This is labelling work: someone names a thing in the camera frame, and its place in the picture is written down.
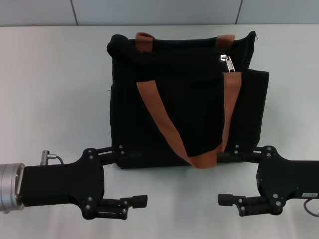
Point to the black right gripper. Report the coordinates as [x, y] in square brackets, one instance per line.
[286, 179]

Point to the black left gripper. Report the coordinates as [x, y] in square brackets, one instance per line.
[62, 184]

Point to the silver zipper pull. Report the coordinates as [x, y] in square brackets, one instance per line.
[230, 65]

